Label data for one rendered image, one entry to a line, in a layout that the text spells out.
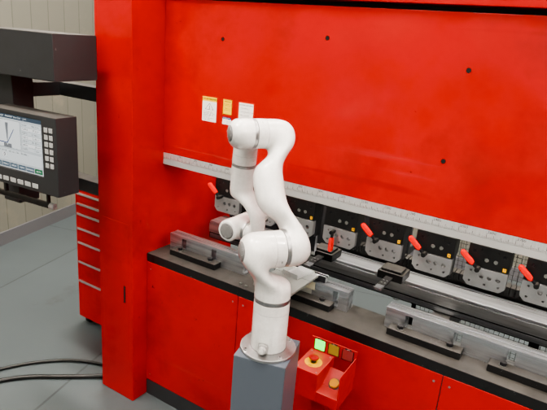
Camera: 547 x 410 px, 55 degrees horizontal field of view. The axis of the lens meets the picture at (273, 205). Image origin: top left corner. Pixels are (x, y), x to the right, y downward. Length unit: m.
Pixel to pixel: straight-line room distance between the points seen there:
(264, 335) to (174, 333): 1.21
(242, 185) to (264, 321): 0.52
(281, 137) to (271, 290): 0.50
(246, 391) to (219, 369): 0.95
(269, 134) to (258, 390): 0.85
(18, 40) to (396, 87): 1.62
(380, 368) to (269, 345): 0.66
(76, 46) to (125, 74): 0.24
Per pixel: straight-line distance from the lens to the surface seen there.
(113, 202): 2.79
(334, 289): 2.38
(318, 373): 2.15
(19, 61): 2.63
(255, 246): 1.60
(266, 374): 1.80
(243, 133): 1.70
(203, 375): 2.90
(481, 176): 2.03
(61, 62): 2.50
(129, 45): 2.57
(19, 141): 2.68
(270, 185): 1.67
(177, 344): 2.94
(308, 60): 2.23
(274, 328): 1.75
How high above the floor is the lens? 2.01
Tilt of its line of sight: 18 degrees down
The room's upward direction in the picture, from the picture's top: 5 degrees clockwise
